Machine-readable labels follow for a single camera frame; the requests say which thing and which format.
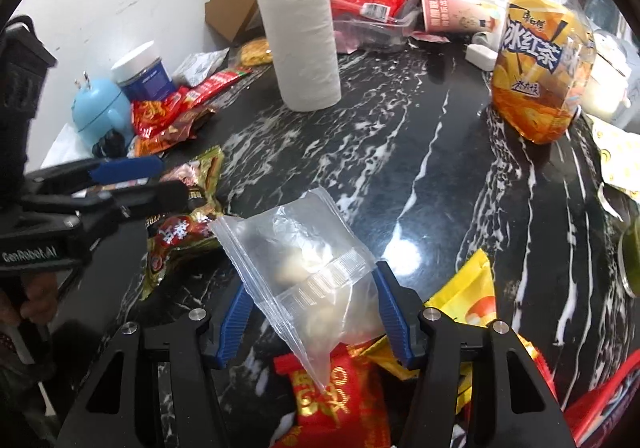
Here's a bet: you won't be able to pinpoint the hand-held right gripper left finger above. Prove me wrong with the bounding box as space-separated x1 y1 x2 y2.
55 283 256 448

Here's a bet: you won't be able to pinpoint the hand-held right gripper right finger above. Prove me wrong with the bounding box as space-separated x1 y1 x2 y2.
375 260 576 448

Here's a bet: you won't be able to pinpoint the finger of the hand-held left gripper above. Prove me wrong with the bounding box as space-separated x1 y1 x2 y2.
20 180 188 253
25 155 166 199

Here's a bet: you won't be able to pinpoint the green brown snack packet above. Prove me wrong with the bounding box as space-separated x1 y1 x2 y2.
139 146 226 301

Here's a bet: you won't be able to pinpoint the yellow peanut snack packet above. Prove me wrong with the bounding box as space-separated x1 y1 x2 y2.
360 248 498 409

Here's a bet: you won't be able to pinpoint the clear zip bag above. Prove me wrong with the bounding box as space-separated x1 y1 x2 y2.
209 187 391 391

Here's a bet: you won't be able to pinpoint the red gold candy packet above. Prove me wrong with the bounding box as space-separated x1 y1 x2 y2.
272 343 396 448

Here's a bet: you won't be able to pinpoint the red plastic basket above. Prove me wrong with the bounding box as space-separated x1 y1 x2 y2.
565 363 640 448

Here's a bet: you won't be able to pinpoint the person's left hand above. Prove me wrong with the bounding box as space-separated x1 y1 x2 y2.
0 273 60 326

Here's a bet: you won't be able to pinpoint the crinkled red snack packet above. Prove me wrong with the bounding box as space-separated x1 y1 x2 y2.
131 92 201 156

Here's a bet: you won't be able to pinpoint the light blue round gadget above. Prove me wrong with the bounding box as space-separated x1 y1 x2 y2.
71 71 135 159

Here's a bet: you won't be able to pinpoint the white paper sheet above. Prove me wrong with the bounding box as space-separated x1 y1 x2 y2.
40 123 96 169

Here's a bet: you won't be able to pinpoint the blue jar with white lid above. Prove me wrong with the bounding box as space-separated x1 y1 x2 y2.
111 41 177 103

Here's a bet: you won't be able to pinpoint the crumpled white packet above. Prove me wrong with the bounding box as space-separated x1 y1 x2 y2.
172 48 231 86

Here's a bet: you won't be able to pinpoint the yellow round snack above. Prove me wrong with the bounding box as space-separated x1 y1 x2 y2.
239 38 275 67

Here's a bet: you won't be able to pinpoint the white toilet paper roll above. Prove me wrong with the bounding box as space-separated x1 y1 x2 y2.
254 0 342 113

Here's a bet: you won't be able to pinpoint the glass mug with green drink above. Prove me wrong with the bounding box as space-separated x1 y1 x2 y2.
617 215 640 299

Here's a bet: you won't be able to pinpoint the white charger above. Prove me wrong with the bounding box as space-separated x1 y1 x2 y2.
465 42 501 71

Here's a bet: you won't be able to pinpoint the yellow print paper wrapper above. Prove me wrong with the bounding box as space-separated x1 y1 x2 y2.
590 115 640 201

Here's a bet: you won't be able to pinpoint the iced tea bottle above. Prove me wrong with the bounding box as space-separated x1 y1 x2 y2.
490 0 597 145

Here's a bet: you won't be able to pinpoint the pink paper cup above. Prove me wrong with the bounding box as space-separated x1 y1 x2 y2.
419 0 503 43

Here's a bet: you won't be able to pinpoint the white lidded jar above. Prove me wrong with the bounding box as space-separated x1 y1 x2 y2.
582 30 633 121

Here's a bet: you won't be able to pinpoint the clear plastic bags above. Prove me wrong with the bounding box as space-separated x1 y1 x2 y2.
575 0 640 53

